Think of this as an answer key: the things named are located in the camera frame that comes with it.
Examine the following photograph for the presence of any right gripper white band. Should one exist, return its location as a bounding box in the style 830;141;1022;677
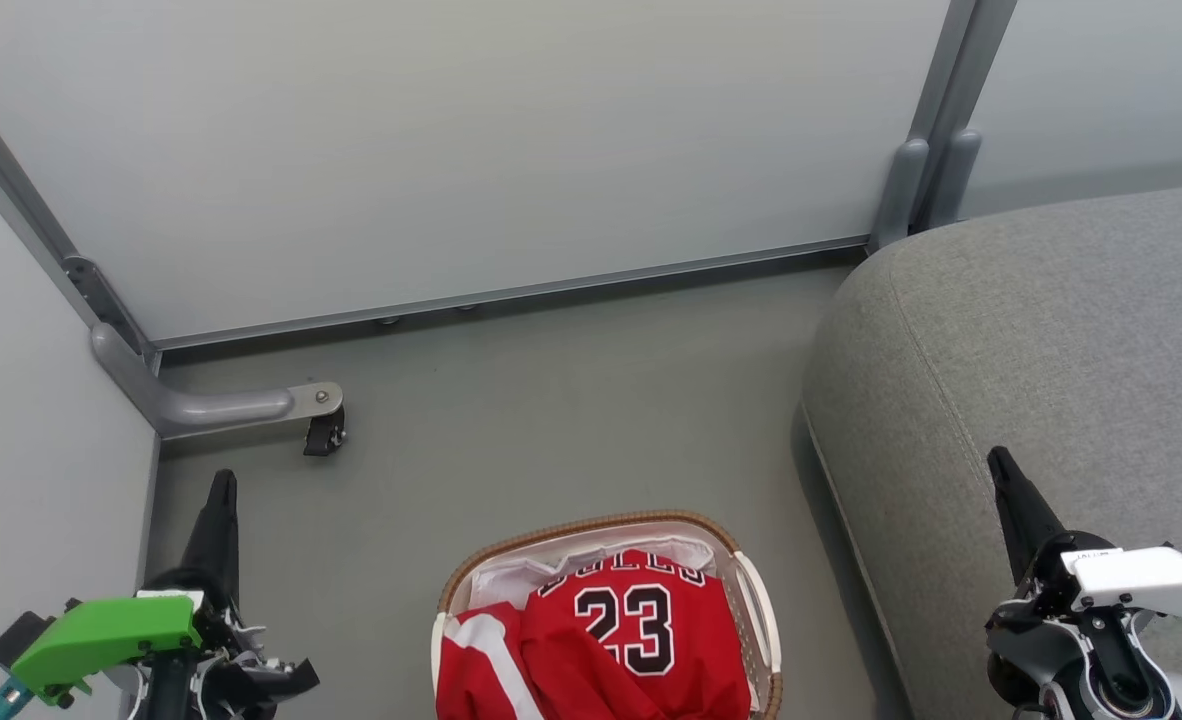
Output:
987;446;1182;633

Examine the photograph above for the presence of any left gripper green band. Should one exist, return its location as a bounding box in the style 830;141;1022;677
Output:
9;469;322;720

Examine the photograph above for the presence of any red number 23 jersey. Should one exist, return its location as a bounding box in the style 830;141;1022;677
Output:
521;548;752;720

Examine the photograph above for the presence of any grey fabric sofa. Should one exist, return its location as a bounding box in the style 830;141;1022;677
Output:
801;182;1182;720

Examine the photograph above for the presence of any grey partition support foot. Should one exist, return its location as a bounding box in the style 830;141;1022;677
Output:
90;322;345;441

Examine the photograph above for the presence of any black caster wheel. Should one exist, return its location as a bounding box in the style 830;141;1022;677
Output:
303;408;348;458

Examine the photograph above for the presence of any red garment with white stripe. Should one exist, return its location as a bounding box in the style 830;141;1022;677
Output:
435;602;544;720

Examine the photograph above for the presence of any wicker laundry basket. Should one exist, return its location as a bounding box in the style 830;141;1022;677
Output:
436;510;784;720

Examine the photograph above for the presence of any grey metal partition frame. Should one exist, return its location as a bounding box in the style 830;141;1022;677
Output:
0;65;874;353

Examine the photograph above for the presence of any grey partition corner post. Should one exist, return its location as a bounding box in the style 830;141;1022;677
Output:
865;0;1018;253

